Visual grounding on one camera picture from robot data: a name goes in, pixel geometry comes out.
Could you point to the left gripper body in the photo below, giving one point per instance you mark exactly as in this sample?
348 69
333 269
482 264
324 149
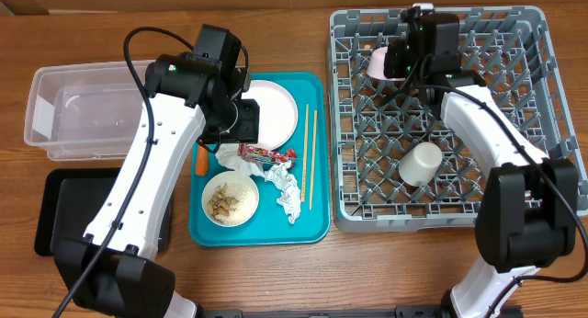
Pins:
237 122

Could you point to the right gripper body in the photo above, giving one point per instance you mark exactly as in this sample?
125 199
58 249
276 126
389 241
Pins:
404 65

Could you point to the pink bowl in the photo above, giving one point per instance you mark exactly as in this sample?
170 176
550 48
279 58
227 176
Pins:
375 68

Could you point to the large pink plate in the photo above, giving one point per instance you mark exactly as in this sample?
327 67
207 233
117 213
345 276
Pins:
278 117

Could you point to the white cup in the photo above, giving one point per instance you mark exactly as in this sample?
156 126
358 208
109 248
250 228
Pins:
418 167

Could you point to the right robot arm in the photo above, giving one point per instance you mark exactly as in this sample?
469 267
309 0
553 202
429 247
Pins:
528 213

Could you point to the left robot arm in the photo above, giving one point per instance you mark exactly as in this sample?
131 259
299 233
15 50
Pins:
193 98

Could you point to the grey dishwasher rack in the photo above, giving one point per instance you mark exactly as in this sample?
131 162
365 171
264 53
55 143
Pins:
509 46

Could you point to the red snack wrapper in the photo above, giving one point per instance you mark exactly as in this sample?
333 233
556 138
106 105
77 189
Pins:
254 154

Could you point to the orange carrot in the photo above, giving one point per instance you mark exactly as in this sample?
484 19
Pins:
202 162

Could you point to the crumpled white tissue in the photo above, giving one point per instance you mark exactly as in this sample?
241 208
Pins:
279 175

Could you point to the left wooden chopstick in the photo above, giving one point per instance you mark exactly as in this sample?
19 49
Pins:
305 154

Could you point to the small bowl with food scraps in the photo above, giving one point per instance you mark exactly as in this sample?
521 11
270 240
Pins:
230 199

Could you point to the teal plastic tray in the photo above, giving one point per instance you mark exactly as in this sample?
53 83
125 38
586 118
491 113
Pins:
269 224

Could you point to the clear plastic bin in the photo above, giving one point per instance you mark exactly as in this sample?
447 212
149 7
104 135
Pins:
81 112

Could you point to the black plastic tray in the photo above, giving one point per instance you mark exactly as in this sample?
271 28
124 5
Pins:
72 198

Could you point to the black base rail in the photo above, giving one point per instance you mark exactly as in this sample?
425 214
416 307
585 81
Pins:
410 311

